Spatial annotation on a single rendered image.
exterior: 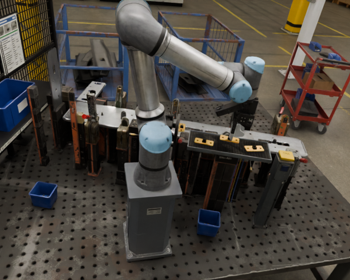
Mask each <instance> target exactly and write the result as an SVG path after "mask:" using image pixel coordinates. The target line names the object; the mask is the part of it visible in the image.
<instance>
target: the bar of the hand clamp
mask: <svg viewBox="0 0 350 280"><path fill-rule="evenodd" d="M95 94H96V92H95V91H94V90H91V91H90V93H89V92H88V93H87V94H86V96H87V104H88V112H89V116H94V119H95V122H96V117H97V109H96V99H95Z"/></svg>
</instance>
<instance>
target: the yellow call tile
mask: <svg viewBox="0 0 350 280"><path fill-rule="evenodd" d="M278 152H279V156H280V159H281V160H285V161H292V162H294V156H293V153H292V152H289V151H282V150H279V151H278Z"/></svg>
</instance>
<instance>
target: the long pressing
mask: <svg viewBox="0 0 350 280"><path fill-rule="evenodd" d="M96 109H97V113H98V116H99V127H104V128H111V129H118V127H119V125H120V124H121V112H122V111H125V112H126V117H127V118H128V119H129V124H130V123H131V120H132V119H136V114H135V110H131V109H124V108H118V107H111V106H104V105H100V104H96ZM76 111H77V112H83V113H84V114H87V115H89V112H88V104H87V103H86V102H76ZM102 112H103V115H101V113H102ZM63 120H64V121H67V122H71V114H70V109H69V110H68V111H67V112H66V113H65V114H64V116H63ZM179 123H183V124H186V126H185V128H193V129H199V130H202V131H203V132H205V131H210V132H217V134H222V135H223V134H224V132H226V131H228V132H230V129H231V128H229V127H222V126H215V125H211V124H204V123H198V122H191V121H184V120H180V122H179ZM171 132H172V134H173V135H174V132H175V128H172V130H171ZM243 132H247V133H252V134H253V140H257V141H258V140H259V139H261V140H265V141H270V142H271V143H269V148H270V152H271V153H273V154H276V153H279V152H278V151H279V150H282V151H285V150H286V148H292V149H298V150H299V152H300V154H301V157H302V158H307V157H308V153H307V151H306V148H305V146H304V143H303V142H302V141H301V140H300V139H297V138H292V137H285V136H278V135H273V134H267V133H260V132H254V131H247V130H244V131H243ZM274 139H276V140H277V141H276V143H277V142H279V143H286V144H288V145H289V147H288V146H282V145H277V144H274V143H272V142H273V140H274Z"/></svg>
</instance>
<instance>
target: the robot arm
mask: <svg viewBox="0 0 350 280"><path fill-rule="evenodd" d="M116 30H117V33H118V34H119V36H120V40H121V44H122V45H123V46H125V47H126V48H127V53H128V58H129V64H130V68H131V73H132V78H133V84H134V90H135V93H136V99H137V104H138V107H137V108H136V110H135V114H136V119H137V124H138V134H139V161H138V164H137V166H136V168H135V170H134V173H133V180H134V182H135V184H136V185H137V186H138V187H139V188H141V189H143V190H146V191H160V190H163V189H165V188H166V187H167V186H168V185H169V184H170V182H171V171H170V168H169V164H168V163H169V155H170V150H171V144H172V132H171V129H170V128H169V127H168V126H167V124H166V116H165V111H164V106H163V105H162V104H161V103H160V102H159V95H158V88H157V80H156V73H155V68H154V60H153V57H154V56H158V57H160V58H162V59H163V60H165V61H167V62H169V63H171V64H173V65H174V66H176V67H178V68H180V69H182V70H184V71H185V72H187V73H189V74H191V75H193V76H195V77H196V78H198V79H200V80H202V81H204V82H206V83H208V84H209V85H211V86H213V87H214V88H216V89H218V90H220V91H222V92H224V93H226V94H227V95H229V97H230V99H232V100H233V101H234V102H231V103H228V104H225V105H222V106H219V107H216V111H215V113H216V115H217V117H219V116H222V115H225V114H228V113H232V112H233V118H232V124H231V129H230V133H229V138H230V140H232V139H233V137H243V136H244V132H243V131H244V127H243V126H242V125H245V126H249V127H252V124H253V120H254V115H255V112H256V108H257V105H258V97H256V95H257V91H258V87H259V84H260V81H261V78H262V74H263V71H264V65H265V62H264V60H262V59H261V58H258V57H247V58H246V60H245V62H244V63H235V62H224V61H223V62H216V61H215V60H213V59H211V58H210V57H208V56H207V55H205V54H203V53H201V52H200V51H198V50H196V49H195V48H193V47H191V46H190V45H188V44H186V43H184V42H183V41H181V40H180V39H178V38H176V37H175V36H173V35H171V34H169V33H168V29H167V28H166V27H165V26H163V25H161V24H160V23H159V22H157V21H156V20H155V19H154V18H153V16H152V11H151V8H150V6H149V4H148V3H147V2H146V1H145V0H121V1H120V3H119V4H118V6H117V8H116ZM252 119H253V120H252ZM251 120H252V124H249V123H251ZM241 124H242V125H241Z"/></svg>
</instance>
